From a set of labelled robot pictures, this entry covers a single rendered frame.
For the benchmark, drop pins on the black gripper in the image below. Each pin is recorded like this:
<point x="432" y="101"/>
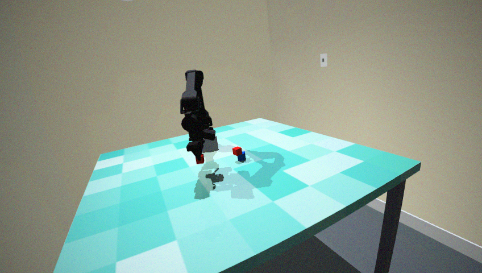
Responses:
<point x="196" y="145"/>

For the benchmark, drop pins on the blue cube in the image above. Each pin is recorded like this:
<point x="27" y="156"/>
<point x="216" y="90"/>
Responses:
<point x="242" y="156"/>

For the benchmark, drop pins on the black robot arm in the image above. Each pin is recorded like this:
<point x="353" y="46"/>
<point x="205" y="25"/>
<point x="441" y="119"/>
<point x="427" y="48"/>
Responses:
<point x="194" y="110"/>

